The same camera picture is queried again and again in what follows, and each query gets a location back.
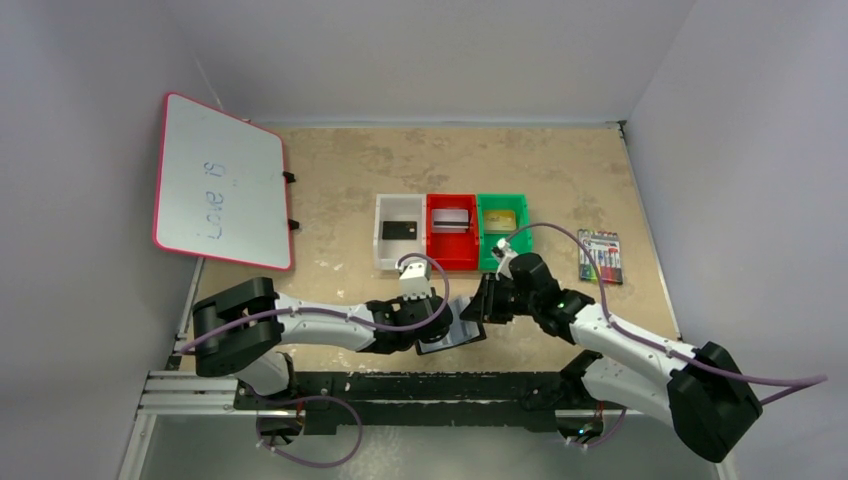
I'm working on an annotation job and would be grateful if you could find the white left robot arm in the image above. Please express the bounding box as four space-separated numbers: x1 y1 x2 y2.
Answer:
179 277 454 397

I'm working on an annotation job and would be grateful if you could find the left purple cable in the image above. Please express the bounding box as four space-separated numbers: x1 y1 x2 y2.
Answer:
173 252 452 356

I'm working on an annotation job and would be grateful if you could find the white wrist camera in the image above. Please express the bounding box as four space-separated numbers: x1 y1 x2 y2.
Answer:
491 238 518 279
397 258 433 301

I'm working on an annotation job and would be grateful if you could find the green plastic bin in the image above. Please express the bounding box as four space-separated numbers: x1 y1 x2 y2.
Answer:
477 193 533 271

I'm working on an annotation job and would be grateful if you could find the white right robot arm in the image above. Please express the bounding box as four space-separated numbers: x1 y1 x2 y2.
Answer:
459 253 763 463

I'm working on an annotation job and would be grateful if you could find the gold credit card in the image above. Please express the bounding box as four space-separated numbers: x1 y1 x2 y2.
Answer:
482 209 518 234

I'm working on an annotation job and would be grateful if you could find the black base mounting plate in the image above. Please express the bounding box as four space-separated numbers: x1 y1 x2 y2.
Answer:
234 371 619 442

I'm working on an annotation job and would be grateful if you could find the white plastic bin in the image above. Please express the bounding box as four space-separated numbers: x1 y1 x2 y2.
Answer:
372 194 426 271

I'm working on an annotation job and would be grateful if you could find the white credit card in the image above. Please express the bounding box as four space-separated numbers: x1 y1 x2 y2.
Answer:
430 208 471 234

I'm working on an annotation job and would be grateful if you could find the black credit card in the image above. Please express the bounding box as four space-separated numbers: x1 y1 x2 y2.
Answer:
380 220 418 241

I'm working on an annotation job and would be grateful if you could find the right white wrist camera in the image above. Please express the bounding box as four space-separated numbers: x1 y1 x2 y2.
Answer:
491 238 518 279

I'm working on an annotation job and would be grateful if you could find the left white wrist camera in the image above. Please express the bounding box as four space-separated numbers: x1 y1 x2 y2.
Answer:
397 258 433 301

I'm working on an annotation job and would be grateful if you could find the red plastic bin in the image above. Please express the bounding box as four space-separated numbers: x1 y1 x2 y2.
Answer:
426 193 480 271

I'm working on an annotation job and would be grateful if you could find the aluminium rail frame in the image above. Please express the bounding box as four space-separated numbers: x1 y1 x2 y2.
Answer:
119 258 738 480

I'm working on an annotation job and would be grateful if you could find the black leather card holder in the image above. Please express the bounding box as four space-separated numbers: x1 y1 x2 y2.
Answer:
415 296 487 356

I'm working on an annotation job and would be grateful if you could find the pack of coloured markers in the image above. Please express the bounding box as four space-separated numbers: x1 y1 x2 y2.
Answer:
578 229 624 285

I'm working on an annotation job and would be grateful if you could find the pink framed whiteboard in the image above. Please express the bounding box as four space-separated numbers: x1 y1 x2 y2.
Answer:
152 92 294 271

